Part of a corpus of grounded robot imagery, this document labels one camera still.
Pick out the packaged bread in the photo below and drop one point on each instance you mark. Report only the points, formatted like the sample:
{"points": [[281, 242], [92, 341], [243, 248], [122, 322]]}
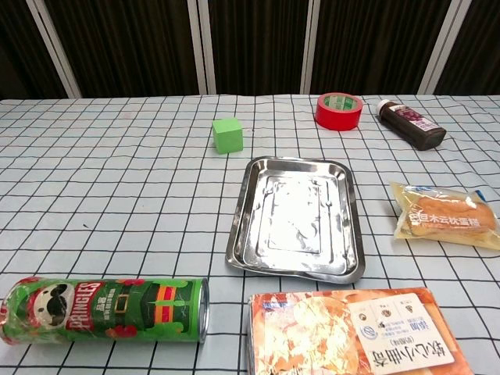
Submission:
{"points": [[445, 218]]}

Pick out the stainless steel tray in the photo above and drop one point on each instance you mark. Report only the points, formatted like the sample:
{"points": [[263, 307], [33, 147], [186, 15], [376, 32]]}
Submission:
{"points": [[295, 218]]}

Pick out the green foam cube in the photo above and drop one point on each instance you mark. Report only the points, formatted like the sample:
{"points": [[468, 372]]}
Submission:
{"points": [[228, 136]]}

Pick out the red tape roll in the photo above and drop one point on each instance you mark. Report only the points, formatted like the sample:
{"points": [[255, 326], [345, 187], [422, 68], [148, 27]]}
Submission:
{"points": [[336, 115]]}

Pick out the checkered white tablecloth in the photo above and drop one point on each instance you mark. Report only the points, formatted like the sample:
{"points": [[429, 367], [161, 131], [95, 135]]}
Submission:
{"points": [[117, 203]]}

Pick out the dark brown drink bottle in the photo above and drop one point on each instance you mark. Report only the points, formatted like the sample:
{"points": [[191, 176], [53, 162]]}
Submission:
{"points": [[410, 125]]}

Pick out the orange cookie box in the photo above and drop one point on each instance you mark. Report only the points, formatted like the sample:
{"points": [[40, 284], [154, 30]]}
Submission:
{"points": [[351, 336]]}

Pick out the green Pringles can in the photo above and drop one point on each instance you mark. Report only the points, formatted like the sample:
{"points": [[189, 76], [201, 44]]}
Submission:
{"points": [[109, 310]]}

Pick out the dark pleated curtain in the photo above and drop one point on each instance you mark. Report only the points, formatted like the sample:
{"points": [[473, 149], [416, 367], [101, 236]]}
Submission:
{"points": [[129, 43]]}

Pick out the white partition frame post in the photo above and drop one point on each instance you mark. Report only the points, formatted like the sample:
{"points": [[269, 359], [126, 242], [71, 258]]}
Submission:
{"points": [[201, 47], [310, 47], [54, 48], [439, 47]]}

